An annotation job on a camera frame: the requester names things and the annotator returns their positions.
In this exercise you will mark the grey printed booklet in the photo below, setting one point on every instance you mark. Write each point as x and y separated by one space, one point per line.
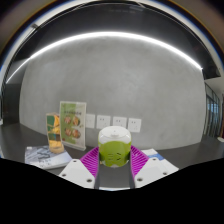
45 156

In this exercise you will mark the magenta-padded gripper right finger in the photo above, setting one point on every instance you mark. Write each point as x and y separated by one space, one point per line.
156 168

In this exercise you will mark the white and blue booklet stack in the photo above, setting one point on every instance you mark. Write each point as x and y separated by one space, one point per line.
165 163

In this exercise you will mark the glass partition with dark frame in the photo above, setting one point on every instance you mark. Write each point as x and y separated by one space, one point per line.
213 110

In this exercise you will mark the ceiling LED light strip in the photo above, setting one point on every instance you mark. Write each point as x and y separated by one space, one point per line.
110 34

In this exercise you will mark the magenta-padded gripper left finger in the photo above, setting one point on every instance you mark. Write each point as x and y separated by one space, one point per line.
77 171

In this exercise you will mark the green and white charger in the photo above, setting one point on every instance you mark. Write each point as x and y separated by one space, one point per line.
114 148

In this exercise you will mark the small acrylic yellow sign stand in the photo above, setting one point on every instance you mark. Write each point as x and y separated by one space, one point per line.
53 131

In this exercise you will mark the large acrylic menu sign stand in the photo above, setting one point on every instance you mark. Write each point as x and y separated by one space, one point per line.
72 123

